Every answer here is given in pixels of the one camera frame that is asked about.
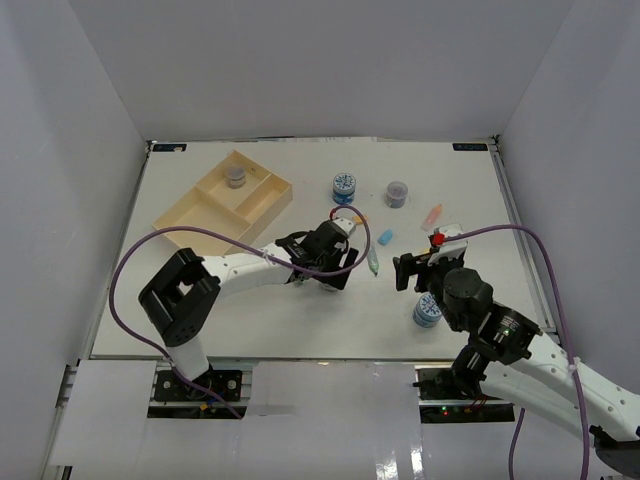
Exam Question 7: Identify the blue patterned jar front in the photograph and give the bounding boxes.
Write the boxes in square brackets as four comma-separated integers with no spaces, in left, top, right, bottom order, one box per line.
[412,292,442,328]

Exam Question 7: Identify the blue patterned jar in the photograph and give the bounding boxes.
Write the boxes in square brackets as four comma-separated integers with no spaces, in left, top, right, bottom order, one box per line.
[412,292,442,328]
[332,172,356,205]

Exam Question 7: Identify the blue patterned jar back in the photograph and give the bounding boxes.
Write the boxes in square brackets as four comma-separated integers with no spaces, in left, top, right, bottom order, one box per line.
[332,172,356,205]

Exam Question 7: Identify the clear paperclip jar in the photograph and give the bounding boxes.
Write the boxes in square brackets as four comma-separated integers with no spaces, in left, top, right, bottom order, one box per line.
[384,181,408,209]
[225,164,246,189]
[319,283,340,292]

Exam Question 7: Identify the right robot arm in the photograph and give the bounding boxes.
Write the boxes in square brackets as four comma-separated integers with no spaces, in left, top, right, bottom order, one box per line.
[393,248,639,479]

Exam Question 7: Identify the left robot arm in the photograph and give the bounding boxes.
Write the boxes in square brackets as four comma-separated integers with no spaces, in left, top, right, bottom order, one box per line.
[138,218,358,399]

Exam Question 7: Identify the green highlighter pen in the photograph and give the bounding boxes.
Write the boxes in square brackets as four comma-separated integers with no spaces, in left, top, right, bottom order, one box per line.
[366,245,380,277]

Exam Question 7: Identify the blue highlighter cap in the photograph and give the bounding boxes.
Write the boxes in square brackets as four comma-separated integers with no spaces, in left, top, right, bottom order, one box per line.
[378,229,394,246]

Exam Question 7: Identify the orange-pink highlighter pen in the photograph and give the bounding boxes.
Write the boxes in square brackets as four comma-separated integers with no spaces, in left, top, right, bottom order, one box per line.
[421,204,443,231]

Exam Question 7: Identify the beige three-compartment tray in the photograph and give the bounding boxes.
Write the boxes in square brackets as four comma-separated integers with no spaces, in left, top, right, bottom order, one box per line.
[153,150,293,244]

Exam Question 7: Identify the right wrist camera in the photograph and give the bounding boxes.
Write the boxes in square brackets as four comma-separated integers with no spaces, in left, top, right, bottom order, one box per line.
[428,223,468,266]

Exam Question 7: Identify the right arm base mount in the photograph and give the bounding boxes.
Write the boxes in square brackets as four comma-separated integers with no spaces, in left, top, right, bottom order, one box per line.
[413,365,515,425]

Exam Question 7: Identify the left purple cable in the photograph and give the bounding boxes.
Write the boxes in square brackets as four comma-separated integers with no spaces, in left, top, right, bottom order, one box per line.
[109,204,372,420]

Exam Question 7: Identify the purple cable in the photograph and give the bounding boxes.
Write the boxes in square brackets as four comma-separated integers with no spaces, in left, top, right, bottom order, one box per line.
[109,204,372,420]
[442,224,591,480]

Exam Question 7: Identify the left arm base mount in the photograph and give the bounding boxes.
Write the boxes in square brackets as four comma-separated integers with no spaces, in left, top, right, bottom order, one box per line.
[149,365,252,408]

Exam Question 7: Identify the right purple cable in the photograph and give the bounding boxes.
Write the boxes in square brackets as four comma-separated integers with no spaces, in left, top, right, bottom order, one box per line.
[442,224,591,480]

